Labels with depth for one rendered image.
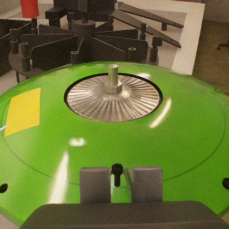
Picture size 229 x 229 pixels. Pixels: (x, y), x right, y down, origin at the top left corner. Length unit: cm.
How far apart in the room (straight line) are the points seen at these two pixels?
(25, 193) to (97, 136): 8
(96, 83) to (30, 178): 14
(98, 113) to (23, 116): 7
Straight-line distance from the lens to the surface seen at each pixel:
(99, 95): 30
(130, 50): 57
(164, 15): 135
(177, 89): 33
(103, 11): 100
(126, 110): 29
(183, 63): 85
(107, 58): 64
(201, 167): 25
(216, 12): 499
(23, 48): 60
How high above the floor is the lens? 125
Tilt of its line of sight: 34 degrees down
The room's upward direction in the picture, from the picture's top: straight up
